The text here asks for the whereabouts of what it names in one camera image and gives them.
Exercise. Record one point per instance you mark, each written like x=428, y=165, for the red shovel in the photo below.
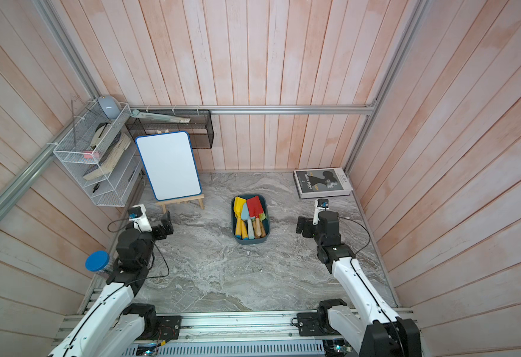
x=255, y=209

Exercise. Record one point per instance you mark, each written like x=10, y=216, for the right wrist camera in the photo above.
x=319, y=206

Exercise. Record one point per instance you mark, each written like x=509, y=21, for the black wire basket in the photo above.
x=197, y=123

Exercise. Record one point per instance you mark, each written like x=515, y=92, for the white wire mesh shelf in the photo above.
x=100, y=155

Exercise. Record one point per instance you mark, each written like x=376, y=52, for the yellow shovel with wooden handle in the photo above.
x=262, y=230

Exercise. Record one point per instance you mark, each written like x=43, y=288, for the blue framed whiteboard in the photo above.
x=170, y=165

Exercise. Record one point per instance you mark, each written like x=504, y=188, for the wooden easel stand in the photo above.
x=198, y=198

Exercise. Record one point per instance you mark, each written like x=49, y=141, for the blue lid pen jar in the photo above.
x=100, y=264

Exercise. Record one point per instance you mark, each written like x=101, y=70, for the teal plastic storage box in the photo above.
x=266, y=222

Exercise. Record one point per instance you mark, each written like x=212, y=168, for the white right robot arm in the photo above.
x=375, y=329

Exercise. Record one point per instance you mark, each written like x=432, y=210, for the black and white book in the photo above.
x=322, y=183

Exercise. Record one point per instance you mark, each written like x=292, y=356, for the grey blue trowel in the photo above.
x=247, y=219

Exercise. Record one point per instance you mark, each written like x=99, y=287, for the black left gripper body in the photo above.
x=150, y=242

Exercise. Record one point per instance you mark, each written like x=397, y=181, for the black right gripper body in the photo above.
x=319, y=240

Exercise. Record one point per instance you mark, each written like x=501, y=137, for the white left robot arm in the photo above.
x=114, y=322

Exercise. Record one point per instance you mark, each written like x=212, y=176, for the yellow plastic scoop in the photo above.
x=240, y=227

